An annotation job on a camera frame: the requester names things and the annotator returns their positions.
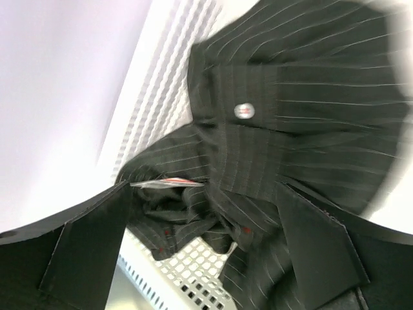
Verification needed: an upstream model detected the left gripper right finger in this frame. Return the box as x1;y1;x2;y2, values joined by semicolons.
276;180;412;309

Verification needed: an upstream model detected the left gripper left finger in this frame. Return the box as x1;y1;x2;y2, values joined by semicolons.
1;181;132;310

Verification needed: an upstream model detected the black pinstripe shirt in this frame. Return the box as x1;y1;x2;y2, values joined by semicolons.
117;1;410;309

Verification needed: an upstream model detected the white plastic basket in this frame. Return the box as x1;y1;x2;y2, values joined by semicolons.
97;1;253;309

